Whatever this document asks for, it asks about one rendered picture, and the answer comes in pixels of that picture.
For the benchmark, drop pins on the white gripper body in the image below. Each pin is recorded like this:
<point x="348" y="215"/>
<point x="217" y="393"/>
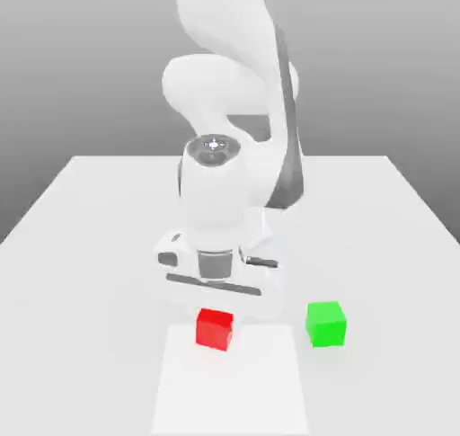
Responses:
<point x="215" y="288"/>

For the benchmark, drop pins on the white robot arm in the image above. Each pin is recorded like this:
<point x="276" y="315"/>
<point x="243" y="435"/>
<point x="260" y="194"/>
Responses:
<point x="222" y="198"/>

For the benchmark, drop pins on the small red cube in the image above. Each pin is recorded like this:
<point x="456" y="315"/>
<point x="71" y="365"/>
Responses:
<point x="212" y="330"/>

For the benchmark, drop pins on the small green cube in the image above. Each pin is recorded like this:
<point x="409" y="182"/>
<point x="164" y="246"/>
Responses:
<point x="326" y="323"/>

